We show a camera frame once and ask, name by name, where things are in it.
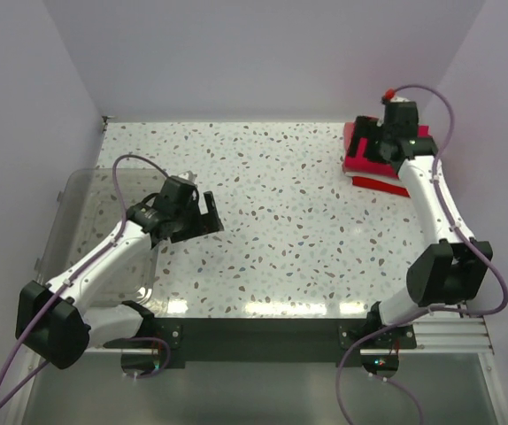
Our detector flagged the crimson red t-shirt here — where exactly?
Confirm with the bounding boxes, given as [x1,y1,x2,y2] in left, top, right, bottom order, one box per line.
[343,122,438,178]

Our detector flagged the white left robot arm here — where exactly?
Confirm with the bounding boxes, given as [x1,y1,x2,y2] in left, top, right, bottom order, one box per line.
[15,175,224,369]

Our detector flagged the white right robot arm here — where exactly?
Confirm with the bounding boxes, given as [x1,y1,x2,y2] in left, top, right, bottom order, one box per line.
[342,89,493,348]

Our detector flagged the folded red t-shirt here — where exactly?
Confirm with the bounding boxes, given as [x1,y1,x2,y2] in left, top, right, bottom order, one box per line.
[351,175,410,197]

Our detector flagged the clear plastic bin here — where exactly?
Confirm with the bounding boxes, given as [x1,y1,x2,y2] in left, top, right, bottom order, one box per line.
[36,168,158,307]

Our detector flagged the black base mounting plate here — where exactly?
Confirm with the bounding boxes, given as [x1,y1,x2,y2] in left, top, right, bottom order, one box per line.
[102,316,418,372]

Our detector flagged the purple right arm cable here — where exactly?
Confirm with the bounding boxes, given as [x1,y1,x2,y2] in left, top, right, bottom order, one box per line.
[335,84,508,425]

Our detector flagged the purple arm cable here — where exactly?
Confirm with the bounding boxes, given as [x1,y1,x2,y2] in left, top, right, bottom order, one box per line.
[335,84,508,425]
[0,153,175,417]

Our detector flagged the aluminium extrusion rail frame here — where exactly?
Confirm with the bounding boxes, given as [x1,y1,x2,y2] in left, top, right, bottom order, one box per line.
[5,115,508,425]

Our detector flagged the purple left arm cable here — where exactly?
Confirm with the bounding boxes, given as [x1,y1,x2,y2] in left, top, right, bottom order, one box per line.
[0,153,175,417]

